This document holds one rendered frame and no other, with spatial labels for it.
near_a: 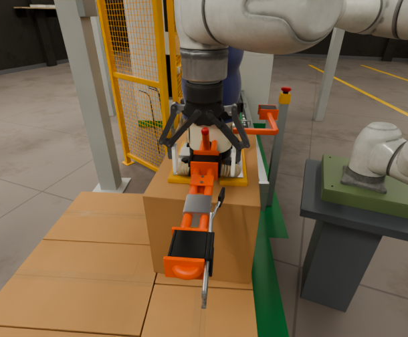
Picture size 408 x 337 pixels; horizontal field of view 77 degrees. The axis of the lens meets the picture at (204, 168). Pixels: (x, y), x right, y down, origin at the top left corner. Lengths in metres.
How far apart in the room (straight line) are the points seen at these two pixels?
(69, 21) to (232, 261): 1.90
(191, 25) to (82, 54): 1.82
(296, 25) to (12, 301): 1.27
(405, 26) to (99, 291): 1.28
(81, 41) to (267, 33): 1.96
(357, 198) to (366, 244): 0.29
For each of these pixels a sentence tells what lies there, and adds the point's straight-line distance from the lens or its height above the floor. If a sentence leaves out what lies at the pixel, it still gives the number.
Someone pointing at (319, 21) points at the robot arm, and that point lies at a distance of 0.35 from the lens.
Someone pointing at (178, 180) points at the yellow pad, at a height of 0.96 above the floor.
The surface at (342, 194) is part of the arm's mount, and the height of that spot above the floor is 0.81.
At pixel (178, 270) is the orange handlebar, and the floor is 1.09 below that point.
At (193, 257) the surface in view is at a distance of 0.49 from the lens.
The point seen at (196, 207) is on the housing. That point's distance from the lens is 0.60.
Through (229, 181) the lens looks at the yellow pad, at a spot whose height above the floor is 0.96.
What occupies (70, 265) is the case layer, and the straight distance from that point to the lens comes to 1.33.
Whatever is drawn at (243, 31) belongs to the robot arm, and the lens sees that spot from 0.37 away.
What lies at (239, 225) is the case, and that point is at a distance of 0.91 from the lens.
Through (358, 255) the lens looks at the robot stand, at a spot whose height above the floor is 0.46.
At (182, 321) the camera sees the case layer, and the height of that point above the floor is 0.54.
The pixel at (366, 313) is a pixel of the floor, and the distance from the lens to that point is 1.94.
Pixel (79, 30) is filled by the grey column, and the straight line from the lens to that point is 2.23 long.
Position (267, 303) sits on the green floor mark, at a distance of 1.77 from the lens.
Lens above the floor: 1.48
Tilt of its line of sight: 31 degrees down
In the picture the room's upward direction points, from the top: straight up
